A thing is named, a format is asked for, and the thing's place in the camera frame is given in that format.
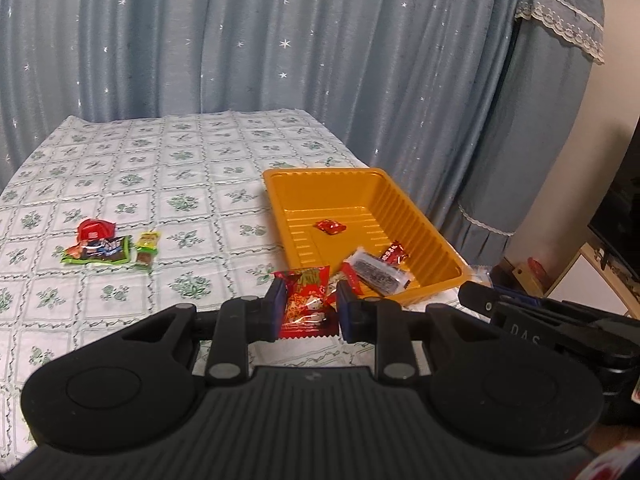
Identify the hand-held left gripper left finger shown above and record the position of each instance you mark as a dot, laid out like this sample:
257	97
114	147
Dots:
278	310

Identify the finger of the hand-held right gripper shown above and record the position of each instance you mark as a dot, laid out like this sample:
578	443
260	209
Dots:
517	296
477	296

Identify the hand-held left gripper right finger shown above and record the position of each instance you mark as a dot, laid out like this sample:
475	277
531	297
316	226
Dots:
344	312

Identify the large red snack packet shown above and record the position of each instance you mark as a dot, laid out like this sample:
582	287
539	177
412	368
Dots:
307	305

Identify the small orange-red snack packet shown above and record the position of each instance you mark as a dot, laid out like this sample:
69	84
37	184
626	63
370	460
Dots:
352	277

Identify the black and silver snack packet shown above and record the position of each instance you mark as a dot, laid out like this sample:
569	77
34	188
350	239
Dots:
377	272

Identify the red bar snack packet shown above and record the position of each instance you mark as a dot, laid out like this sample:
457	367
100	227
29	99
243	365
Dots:
392	254

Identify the small red candy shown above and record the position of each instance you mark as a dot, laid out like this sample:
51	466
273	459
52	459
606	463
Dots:
330	226

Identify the orange plastic tray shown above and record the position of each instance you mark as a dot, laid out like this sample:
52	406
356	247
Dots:
340	210

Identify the yellow-green and brown snack packet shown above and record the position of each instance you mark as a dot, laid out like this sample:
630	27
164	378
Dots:
147	247

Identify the round red snack pouch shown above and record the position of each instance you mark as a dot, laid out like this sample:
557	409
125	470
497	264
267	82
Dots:
96	229

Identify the green snack wrapper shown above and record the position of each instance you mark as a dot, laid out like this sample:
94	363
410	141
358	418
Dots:
75	255

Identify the brown box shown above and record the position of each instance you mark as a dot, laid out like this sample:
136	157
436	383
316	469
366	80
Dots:
527	275

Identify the small red object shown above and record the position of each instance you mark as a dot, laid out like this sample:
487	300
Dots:
535	264

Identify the white cabinet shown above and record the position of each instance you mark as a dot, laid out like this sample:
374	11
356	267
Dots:
585	285

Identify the black television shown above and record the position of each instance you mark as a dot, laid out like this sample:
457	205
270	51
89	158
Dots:
620	210

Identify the floral checked tablecloth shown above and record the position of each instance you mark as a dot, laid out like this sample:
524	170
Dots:
175	185

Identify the blue lace-trimmed appliance cover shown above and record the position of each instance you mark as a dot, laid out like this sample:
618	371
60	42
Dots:
530	125

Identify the blue star-print curtain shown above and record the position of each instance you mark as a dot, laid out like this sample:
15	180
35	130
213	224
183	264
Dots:
260	40

